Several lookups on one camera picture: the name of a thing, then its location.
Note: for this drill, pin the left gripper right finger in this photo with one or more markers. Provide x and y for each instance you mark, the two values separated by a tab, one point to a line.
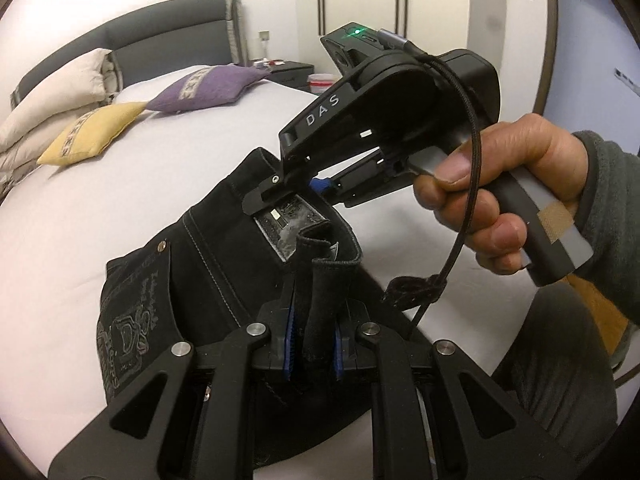
437	415

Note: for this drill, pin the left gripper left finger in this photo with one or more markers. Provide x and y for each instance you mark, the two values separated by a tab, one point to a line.
212	412

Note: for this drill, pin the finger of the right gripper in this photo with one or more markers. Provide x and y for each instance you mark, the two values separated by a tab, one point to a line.
261	194
322	186

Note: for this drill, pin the black denim pants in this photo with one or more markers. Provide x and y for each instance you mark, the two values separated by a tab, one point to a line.
213	270

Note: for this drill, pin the right hand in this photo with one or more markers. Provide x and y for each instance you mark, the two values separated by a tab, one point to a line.
550	153

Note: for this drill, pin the white waste bin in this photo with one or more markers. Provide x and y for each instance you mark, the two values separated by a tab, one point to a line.
320	82

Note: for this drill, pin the dark bedside table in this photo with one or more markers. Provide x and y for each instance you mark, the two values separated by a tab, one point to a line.
290	74

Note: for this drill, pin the purple cushion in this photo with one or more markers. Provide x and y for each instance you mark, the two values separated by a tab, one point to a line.
207	87

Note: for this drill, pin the white wardrobe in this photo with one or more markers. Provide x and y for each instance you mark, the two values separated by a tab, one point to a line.
517	36

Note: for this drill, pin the white bed pillow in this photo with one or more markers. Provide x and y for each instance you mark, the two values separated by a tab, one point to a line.
145	91

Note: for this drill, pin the dark grey headboard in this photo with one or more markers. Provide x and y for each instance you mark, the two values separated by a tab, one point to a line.
156	40

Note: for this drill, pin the yellow cushion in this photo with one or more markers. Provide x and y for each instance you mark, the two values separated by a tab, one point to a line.
89	135

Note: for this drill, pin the folded beige duvet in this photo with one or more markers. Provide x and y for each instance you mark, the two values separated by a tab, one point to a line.
78	87

